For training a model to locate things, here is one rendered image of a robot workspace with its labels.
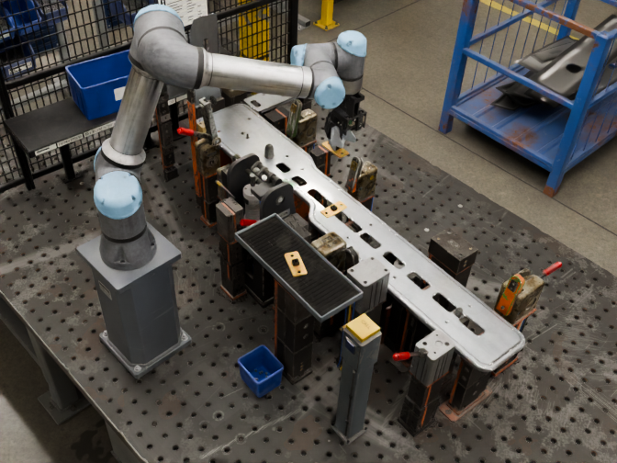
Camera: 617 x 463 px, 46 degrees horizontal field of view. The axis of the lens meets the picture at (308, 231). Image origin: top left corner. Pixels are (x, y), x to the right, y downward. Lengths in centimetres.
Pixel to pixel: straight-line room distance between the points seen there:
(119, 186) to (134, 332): 46
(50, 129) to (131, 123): 79
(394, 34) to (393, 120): 105
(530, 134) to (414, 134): 65
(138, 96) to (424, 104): 299
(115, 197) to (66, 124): 83
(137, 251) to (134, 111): 37
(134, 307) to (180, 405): 33
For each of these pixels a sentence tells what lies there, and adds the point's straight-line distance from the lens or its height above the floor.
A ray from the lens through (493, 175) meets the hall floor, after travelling 417.
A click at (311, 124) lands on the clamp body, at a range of 263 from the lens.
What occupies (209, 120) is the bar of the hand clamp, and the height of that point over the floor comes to 115.
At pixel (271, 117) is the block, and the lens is 271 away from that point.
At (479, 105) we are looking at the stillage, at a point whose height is 16.
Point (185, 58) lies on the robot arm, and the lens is 168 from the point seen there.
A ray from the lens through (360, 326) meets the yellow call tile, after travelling 177.
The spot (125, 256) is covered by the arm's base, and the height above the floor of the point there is 114.
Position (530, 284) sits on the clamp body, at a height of 106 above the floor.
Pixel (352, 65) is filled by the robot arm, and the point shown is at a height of 155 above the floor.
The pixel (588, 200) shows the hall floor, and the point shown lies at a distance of 419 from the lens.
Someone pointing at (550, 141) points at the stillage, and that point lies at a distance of 425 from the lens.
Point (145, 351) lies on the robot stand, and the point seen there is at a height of 78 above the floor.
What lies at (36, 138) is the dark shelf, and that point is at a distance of 264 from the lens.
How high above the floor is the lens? 254
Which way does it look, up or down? 44 degrees down
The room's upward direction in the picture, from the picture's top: 3 degrees clockwise
